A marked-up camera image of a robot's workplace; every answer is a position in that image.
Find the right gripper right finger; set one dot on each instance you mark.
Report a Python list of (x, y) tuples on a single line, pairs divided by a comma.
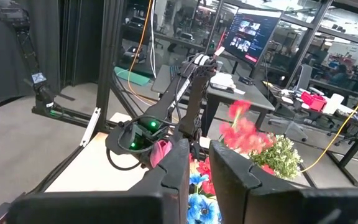
[(228, 186)]

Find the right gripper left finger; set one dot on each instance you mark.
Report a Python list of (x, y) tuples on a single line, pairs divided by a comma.
[(176, 186)]

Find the pink artificial tulip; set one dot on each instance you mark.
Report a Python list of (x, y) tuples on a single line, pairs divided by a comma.
[(160, 151)]

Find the red artificial flower bunch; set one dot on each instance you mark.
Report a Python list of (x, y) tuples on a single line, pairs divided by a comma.
[(205, 169), (244, 133)]

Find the blue artificial flower bunch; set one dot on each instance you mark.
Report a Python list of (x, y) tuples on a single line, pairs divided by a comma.
[(202, 211)]

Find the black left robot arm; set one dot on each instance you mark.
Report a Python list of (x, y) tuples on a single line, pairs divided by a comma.
[(194, 99)]

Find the green foam sheet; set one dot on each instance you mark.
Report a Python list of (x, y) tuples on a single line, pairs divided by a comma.
[(132, 77)]

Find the white paper stack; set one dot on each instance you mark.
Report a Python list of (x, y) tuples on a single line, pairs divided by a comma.
[(224, 82)]

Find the dark grey curtain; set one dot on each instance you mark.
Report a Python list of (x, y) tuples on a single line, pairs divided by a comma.
[(73, 40)]

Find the red plastic box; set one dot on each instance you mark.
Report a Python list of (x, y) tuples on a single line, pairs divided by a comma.
[(314, 101)]

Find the grey office chair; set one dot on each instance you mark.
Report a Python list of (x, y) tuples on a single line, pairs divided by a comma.
[(304, 77)]

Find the computer monitor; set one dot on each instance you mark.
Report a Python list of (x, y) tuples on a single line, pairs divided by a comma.
[(250, 34)]

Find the person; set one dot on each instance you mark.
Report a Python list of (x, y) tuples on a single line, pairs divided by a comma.
[(340, 74)]

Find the silver metal bracket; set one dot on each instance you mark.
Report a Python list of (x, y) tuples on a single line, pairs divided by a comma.
[(90, 126)]

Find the black aluminium rig frame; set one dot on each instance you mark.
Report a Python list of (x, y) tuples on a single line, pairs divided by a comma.
[(107, 62)]

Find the black truss camera mount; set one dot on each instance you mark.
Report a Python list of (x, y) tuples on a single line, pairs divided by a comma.
[(26, 46)]

